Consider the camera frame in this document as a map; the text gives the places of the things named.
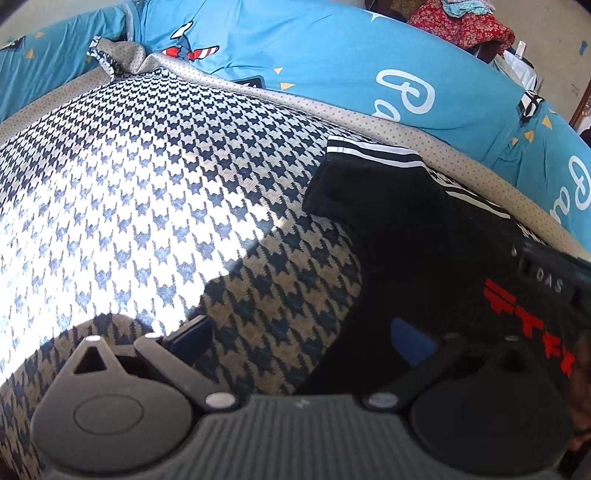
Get white tablecloth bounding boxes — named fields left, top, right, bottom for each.
left=501, top=48, right=539, bottom=89

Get red floral cloth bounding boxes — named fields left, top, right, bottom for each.
left=406, top=0, right=515, bottom=49

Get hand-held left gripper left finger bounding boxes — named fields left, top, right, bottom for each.
left=58, top=315, right=238, bottom=411

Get black pants with white stripes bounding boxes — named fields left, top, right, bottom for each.
left=295, top=136, right=591, bottom=402

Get brown wooden door frame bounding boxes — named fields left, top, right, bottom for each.
left=570, top=78, right=591, bottom=134

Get light blue cloth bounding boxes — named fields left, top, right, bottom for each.
left=441, top=0, right=490, bottom=17

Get houndstooth bed mat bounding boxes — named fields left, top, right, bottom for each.
left=0, top=69, right=550, bottom=480

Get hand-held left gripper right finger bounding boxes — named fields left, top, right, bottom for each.
left=364, top=319, right=532, bottom=411

